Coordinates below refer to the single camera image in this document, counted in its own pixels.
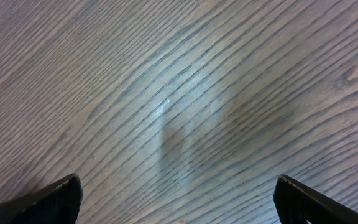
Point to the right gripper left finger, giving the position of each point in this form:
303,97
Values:
58,202

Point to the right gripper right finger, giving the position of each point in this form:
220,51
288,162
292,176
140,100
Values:
296,203

